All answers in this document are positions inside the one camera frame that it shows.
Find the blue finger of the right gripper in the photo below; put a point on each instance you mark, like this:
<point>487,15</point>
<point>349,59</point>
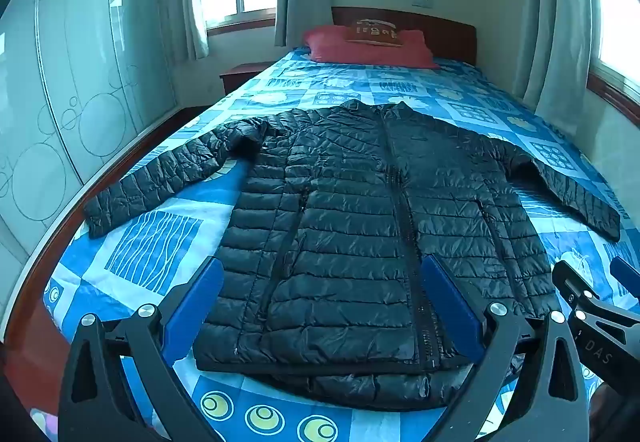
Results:
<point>628,277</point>
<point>574,290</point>

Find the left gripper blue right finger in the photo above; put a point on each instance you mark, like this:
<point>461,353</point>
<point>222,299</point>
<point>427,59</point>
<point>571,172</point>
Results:
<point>464,323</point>

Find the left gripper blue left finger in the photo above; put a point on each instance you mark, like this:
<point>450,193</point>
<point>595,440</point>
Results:
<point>185,308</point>

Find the black quilted puffer jacket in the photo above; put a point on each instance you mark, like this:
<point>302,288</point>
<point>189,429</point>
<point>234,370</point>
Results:
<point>321,255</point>

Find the blue patterned bedspread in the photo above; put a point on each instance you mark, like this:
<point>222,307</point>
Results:
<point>111,276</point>

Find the right window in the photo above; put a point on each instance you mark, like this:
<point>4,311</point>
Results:
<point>614,67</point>

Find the wooden nightstand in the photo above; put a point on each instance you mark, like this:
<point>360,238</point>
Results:
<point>237,76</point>

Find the dark wooden headboard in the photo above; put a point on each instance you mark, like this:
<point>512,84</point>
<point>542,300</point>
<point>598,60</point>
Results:
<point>447,39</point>

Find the white sliding wardrobe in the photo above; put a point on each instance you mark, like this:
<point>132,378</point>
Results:
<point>80,81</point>

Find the small brown embroidered cushion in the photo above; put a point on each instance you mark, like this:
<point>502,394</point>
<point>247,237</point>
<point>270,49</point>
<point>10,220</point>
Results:
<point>373,32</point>

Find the red pillow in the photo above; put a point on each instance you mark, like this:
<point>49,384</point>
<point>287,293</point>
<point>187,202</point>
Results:
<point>332,44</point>

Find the red wooden bed frame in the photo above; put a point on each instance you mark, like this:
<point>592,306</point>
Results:
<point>33,351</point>

